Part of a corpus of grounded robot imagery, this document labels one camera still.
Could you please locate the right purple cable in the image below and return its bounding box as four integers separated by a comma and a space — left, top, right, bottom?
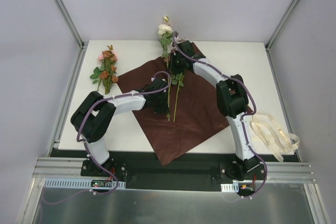
172, 34, 268, 204

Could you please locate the orange brown rose stem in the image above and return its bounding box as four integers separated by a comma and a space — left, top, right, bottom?
99, 45, 119, 94

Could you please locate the aluminium frame post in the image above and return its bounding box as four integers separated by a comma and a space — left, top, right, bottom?
265, 0, 301, 52
54, 0, 85, 49

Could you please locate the right aluminium frame post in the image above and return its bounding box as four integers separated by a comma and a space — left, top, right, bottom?
265, 0, 301, 52

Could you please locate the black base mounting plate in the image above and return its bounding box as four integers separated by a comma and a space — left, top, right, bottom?
80, 152, 265, 191

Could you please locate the light pink rose stem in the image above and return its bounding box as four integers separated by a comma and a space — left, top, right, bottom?
172, 73, 186, 123

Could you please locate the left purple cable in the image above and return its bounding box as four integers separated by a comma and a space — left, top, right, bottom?
41, 71, 173, 205

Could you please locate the cream printed ribbon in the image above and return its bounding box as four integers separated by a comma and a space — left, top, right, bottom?
249, 113, 300, 162

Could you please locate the right white cable duct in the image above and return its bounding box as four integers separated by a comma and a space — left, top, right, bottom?
220, 183, 239, 193

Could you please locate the left white cable duct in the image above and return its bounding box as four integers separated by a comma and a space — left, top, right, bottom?
44, 178, 126, 190

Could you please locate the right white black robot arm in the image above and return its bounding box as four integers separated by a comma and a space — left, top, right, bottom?
170, 38, 260, 181

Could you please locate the aluminium front rail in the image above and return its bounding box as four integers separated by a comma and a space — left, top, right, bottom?
33, 157, 318, 184

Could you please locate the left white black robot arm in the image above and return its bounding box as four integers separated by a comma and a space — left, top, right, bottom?
70, 78, 169, 176

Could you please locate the small pink rose stem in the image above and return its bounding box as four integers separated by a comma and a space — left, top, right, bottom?
89, 54, 104, 91

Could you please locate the white rose stem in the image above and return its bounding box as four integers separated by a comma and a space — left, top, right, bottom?
157, 16, 174, 121

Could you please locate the purple cable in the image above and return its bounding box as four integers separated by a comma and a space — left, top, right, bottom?
41, 71, 173, 205
172, 34, 268, 204

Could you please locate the white cable duct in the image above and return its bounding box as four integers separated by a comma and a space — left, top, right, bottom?
220, 183, 239, 193
44, 178, 126, 190

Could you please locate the dark red wrapping cloth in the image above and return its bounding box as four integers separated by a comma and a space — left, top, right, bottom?
110, 41, 235, 165

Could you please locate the left aluminium frame post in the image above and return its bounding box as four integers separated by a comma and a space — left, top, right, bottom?
54, 0, 85, 49

